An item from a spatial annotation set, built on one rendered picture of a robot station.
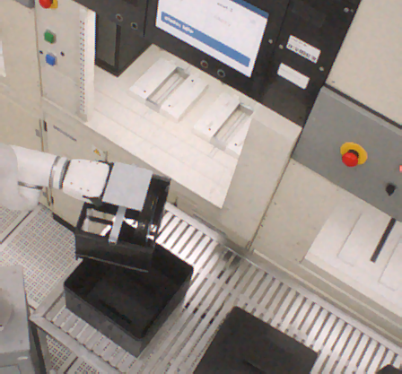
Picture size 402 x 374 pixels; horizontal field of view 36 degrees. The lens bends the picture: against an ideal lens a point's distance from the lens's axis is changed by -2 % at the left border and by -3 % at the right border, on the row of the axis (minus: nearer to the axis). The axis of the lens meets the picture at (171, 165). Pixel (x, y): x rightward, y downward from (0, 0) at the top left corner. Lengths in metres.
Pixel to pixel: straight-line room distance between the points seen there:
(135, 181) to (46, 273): 1.35
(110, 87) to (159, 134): 0.27
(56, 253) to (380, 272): 1.46
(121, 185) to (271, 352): 0.68
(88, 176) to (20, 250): 1.38
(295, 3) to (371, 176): 0.48
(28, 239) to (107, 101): 0.94
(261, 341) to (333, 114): 0.73
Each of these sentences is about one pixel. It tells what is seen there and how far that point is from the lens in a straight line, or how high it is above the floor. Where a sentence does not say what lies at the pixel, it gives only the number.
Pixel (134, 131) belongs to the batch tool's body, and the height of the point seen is 0.87.
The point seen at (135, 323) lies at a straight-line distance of 1.96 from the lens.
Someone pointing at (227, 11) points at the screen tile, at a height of 1.63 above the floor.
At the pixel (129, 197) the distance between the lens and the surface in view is 1.56.
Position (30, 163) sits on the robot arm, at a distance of 1.60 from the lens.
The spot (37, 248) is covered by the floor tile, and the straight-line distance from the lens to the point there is 2.92.
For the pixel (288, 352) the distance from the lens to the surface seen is 1.91.
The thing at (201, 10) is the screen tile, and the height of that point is 1.59.
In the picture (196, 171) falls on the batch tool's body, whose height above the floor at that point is 0.87.
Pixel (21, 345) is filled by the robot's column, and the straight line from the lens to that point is 1.95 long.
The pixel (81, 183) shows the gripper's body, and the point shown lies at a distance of 1.58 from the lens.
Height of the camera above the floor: 2.60
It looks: 55 degrees down
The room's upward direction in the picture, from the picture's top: 11 degrees clockwise
